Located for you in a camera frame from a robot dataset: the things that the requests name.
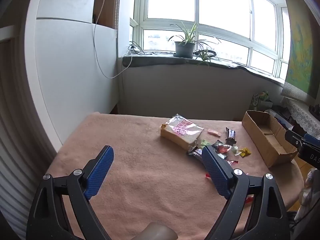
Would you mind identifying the black patterned candy wrapper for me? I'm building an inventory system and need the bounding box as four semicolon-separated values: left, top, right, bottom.
212;140;223;151

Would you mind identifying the wall map poster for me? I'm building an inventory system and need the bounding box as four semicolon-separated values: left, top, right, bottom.
281;0;319;105

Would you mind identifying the pink candy wrapper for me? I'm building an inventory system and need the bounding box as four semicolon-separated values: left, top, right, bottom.
207;129;221;137

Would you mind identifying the Snickers bar chinese label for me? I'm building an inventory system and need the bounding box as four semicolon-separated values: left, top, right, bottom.
187;147;202;161

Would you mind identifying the small spider plant offshoot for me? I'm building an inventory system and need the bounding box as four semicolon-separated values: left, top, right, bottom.
194;49;216;66

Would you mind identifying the green white paper bag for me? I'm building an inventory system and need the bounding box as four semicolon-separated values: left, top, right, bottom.
249;91;273;112

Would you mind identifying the white lace cloth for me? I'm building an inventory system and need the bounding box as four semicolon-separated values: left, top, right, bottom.
282;98;320;139

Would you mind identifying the green jelly cup snack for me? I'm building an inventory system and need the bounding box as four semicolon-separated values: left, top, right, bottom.
199;140;212;149

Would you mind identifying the bagged sliced bread loaf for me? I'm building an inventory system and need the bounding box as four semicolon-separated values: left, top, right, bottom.
160;114;204;152

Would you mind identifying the coiled black cable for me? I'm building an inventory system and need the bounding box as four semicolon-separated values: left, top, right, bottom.
194;49;217;58

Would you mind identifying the potted spider plant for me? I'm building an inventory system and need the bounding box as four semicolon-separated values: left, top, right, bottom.
168;22;214;59

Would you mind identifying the clear green candy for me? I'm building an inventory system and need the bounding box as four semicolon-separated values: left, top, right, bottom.
231;145;240;156

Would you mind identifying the red orange jelly cup snack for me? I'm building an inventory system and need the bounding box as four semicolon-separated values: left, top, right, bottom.
217;144;232;154

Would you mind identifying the white hanging cable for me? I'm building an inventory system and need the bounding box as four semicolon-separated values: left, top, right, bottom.
93;0;133;80

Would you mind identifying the dark red shoe box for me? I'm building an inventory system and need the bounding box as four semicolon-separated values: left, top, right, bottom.
266;109;293;130

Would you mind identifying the small black teapot set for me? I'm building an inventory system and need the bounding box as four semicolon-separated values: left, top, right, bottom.
309;104;320;119

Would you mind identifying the white cabinet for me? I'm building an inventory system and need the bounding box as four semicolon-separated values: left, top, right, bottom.
24;0;119;152

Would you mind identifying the yellow candy wrapper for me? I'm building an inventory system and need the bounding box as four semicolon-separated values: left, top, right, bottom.
239;148;251;158

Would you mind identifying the Snickers bar english label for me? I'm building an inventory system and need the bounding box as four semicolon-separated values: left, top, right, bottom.
226;127;236;145

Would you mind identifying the brown cardboard box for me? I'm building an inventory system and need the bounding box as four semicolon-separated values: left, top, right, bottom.
242;110;297;167

